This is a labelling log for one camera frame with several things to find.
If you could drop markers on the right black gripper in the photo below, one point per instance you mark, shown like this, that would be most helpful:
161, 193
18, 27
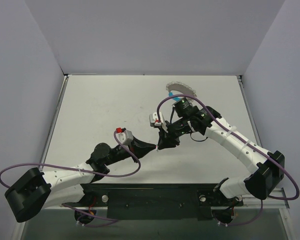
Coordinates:
167, 135

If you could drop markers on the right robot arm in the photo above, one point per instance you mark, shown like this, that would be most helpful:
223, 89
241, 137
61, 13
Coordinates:
265, 169

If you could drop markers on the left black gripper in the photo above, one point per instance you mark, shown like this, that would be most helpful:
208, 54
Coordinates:
134, 150

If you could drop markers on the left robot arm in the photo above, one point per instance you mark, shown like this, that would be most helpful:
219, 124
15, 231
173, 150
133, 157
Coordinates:
36, 190

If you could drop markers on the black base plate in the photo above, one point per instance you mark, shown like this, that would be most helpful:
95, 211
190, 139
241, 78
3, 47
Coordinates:
156, 201

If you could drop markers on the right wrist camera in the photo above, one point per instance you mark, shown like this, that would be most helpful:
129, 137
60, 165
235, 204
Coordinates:
155, 120

